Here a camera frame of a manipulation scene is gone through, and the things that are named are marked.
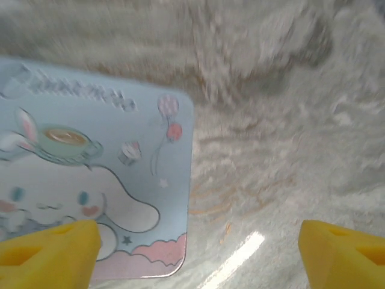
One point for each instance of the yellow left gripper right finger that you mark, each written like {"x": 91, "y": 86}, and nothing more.
{"x": 337, "y": 262}

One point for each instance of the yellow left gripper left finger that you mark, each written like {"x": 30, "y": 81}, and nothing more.
{"x": 45, "y": 259}

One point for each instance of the light blue pouch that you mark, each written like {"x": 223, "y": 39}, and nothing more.
{"x": 90, "y": 144}

